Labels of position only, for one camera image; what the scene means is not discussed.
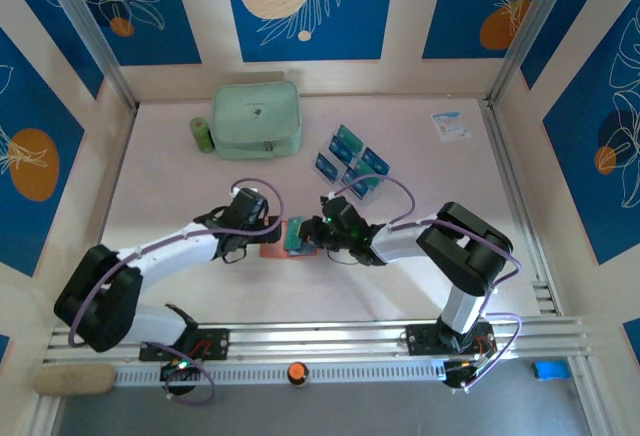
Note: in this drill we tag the aluminium frame post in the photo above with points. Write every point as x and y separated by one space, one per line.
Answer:
535 26
85 26

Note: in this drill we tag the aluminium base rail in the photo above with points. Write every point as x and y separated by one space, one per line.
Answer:
320 341

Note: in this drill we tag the blue credit card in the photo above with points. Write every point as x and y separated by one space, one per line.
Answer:
326 166
376 160
360 183
341 148

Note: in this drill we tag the beige foam pad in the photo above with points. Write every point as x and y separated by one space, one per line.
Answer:
75 380

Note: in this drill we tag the mint green zip pouch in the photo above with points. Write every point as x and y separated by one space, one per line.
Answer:
256 118

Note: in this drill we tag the orange stop button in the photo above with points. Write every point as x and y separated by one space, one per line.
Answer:
298 372

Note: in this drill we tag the teal credit card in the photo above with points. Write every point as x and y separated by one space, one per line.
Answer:
350 137

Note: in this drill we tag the white blue paper packet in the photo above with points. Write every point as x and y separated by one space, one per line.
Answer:
451 126

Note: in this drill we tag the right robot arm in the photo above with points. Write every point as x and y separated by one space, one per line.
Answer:
400 243

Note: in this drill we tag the clear acrylic card stand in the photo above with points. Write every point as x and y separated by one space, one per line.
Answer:
350 161

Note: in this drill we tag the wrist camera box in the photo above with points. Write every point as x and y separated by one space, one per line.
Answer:
245 191
327 199

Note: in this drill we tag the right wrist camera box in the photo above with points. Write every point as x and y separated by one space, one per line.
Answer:
327 199

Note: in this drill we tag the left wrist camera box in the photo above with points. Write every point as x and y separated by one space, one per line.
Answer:
245 191

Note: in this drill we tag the blue sponge block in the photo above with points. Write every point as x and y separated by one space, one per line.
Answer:
551 370

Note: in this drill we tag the green credit card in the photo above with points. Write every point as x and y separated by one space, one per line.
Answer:
365 169
294 233

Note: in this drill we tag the small black electronics board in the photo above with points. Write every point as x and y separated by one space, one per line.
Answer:
180 371
462 375

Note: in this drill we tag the green cylinder roll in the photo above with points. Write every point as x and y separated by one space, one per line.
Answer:
201 134

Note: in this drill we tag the aluminium side rail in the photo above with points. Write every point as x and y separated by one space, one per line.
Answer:
520 206

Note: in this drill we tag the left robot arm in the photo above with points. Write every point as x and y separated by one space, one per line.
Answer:
170 253

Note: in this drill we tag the orange card holder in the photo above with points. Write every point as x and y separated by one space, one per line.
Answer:
272 252

